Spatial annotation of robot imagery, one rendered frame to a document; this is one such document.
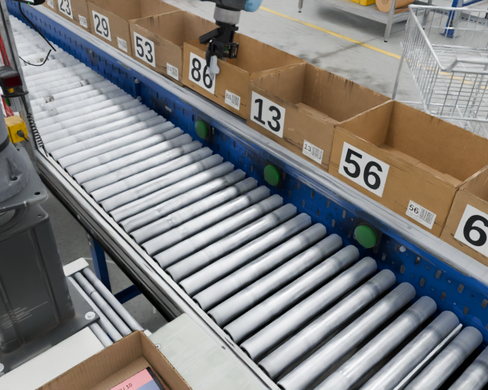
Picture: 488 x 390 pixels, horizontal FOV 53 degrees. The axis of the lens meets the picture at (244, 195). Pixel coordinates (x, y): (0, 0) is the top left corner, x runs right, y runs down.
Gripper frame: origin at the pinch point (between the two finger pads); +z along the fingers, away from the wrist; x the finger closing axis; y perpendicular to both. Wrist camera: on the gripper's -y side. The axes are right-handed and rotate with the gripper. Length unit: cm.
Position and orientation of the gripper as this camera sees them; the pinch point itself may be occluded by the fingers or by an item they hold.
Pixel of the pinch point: (212, 76)
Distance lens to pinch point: 187.8
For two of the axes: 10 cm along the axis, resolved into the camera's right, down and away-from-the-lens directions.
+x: 7.3, -1.9, 6.5
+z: -1.9, 8.6, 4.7
